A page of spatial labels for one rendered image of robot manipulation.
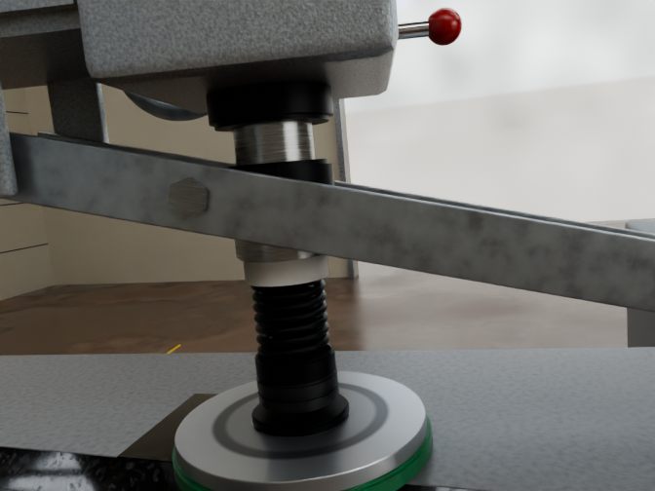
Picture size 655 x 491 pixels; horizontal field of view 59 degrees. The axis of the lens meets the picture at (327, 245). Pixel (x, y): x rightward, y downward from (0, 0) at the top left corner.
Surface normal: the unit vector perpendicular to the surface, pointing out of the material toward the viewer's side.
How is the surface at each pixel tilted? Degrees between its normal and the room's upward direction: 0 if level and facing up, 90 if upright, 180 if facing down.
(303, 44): 113
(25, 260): 90
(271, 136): 90
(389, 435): 0
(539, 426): 0
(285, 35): 90
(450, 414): 0
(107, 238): 90
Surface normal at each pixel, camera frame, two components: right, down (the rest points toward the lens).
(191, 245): -0.30, 0.15
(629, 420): -0.09, -0.99
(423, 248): -0.08, 0.14
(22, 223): 0.95, -0.04
